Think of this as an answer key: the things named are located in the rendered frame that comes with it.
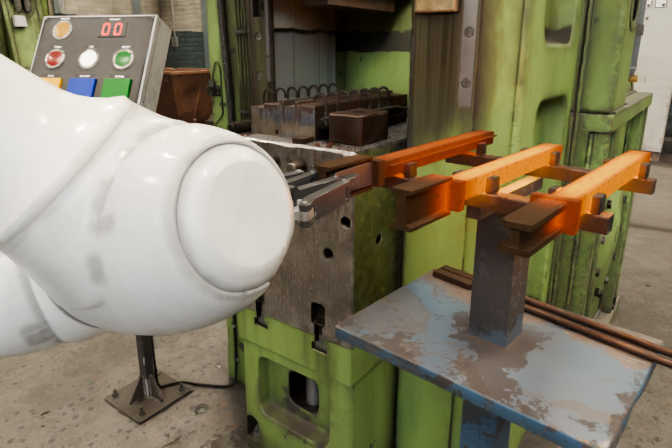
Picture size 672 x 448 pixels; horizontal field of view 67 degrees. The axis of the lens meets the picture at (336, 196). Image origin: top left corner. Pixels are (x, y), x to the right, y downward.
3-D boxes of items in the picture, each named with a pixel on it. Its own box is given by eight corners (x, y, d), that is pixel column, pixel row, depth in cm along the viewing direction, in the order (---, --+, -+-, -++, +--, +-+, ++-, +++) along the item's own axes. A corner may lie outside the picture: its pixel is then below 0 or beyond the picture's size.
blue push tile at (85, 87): (89, 105, 128) (95, 78, 130) (62, 104, 129) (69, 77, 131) (93, 108, 130) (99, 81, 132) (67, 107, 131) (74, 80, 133)
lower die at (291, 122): (315, 141, 113) (314, 102, 111) (251, 132, 125) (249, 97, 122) (406, 121, 146) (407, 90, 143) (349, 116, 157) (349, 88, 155)
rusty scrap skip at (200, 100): (176, 136, 690) (170, 71, 667) (95, 125, 792) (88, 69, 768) (239, 125, 786) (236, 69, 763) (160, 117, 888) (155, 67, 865)
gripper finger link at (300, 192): (257, 189, 52) (265, 192, 51) (336, 168, 60) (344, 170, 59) (260, 226, 54) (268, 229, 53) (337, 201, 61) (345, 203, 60)
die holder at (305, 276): (351, 350, 113) (353, 152, 100) (233, 302, 134) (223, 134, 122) (455, 267, 156) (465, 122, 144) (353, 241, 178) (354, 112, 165)
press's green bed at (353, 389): (349, 515, 126) (351, 349, 113) (244, 448, 147) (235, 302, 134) (444, 397, 169) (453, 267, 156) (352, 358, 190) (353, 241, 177)
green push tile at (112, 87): (125, 105, 126) (130, 78, 128) (97, 104, 127) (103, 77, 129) (129, 108, 128) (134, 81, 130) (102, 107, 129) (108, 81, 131)
